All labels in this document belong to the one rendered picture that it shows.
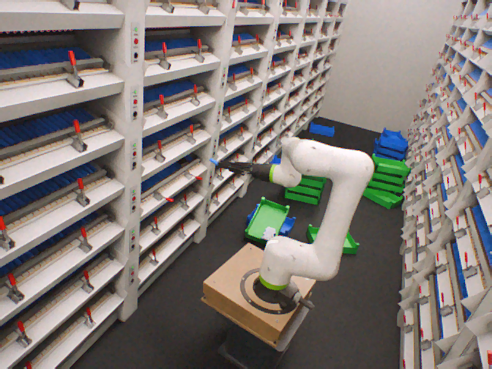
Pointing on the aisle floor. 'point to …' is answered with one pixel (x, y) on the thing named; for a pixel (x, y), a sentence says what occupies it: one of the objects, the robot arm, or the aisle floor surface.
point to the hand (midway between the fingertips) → (225, 165)
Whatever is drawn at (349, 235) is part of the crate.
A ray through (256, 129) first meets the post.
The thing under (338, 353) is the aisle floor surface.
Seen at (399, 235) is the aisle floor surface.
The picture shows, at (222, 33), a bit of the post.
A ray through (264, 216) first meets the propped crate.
